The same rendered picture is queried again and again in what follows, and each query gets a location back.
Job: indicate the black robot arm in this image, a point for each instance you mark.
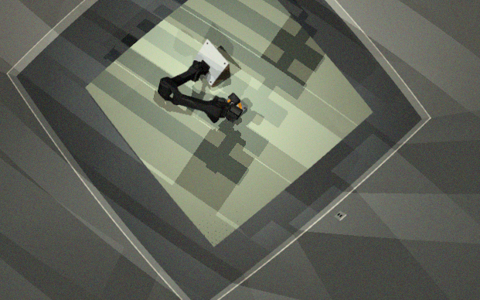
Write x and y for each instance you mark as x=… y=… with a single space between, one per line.
x=217 y=108

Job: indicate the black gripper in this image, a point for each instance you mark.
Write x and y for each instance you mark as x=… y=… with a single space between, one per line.
x=233 y=99

